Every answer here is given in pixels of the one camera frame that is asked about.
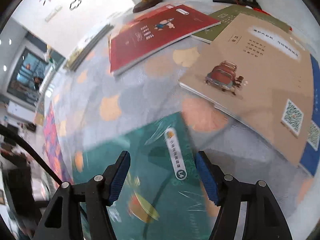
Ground teal book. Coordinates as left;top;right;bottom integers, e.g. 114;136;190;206
73;112;211;239

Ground tan car cover book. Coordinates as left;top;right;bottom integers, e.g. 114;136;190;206
179;22;314;165

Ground white rabbit hill book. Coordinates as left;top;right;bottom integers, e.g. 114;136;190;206
62;24;114;72

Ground floral red purple cloth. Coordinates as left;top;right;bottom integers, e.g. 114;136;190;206
43;103;73;183

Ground blue bird back-cover book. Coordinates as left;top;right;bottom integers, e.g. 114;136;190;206
300;55;319;177

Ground grey ginkgo pattern table mat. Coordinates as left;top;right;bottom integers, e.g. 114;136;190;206
51;37;319;239

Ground dark red nursery rhyme book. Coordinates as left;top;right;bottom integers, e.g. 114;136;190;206
110;4;220;76

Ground olive green book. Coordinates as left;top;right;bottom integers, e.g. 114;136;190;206
192;5;292;44

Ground red portrait cover book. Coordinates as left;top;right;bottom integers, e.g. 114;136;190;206
117;4;176;30

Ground black cable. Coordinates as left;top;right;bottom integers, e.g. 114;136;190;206
0;123;89;218

